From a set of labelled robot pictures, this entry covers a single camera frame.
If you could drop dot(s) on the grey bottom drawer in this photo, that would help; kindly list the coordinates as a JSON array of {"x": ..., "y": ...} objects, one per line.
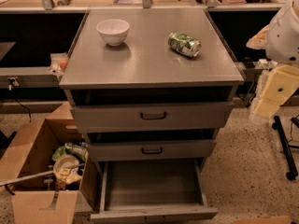
[{"x": 152, "y": 192}]

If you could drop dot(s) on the grey drawer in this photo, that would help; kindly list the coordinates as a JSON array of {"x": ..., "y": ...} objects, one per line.
[
  {"x": 150, "y": 117},
  {"x": 153, "y": 150},
  {"x": 152, "y": 192}
]

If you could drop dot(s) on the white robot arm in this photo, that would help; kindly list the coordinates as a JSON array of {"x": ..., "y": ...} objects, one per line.
[{"x": 280, "y": 40}]

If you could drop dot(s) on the grey metal drawer cabinet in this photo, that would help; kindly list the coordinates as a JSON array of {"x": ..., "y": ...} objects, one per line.
[{"x": 145, "y": 70}]

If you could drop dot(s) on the grey top drawer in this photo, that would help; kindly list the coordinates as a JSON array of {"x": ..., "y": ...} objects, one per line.
[{"x": 150, "y": 117}]

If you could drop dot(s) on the grey middle drawer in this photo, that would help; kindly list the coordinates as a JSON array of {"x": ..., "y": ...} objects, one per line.
[{"x": 153, "y": 150}]

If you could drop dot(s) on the green crushed soda can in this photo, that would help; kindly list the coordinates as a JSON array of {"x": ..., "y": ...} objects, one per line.
[{"x": 184, "y": 44}]

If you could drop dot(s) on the white ceramic bowl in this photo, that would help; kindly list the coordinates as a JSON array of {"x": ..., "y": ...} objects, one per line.
[{"x": 113, "y": 31}]

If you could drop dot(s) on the green plastic bag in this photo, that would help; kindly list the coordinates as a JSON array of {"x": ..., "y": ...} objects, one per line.
[{"x": 70, "y": 149}]

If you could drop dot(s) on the small tray with orange ball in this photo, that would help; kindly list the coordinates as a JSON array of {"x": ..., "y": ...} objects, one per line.
[{"x": 58, "y": 63}]

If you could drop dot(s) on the crumpled paper plate trash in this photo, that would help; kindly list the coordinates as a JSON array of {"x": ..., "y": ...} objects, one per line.
[{"x": 66, "y": 169}]

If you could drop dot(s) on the brown cardboard box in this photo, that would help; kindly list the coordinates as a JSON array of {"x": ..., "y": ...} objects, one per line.
[{"x": 29, "y": 154}]

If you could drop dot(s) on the black floor stand bar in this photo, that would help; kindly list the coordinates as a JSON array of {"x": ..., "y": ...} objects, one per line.
[{"x": 277, "y": 125}]

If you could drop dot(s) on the grey metal rod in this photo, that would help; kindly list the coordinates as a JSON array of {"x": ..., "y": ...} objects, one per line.
[{"x": 28, "y": 177}]

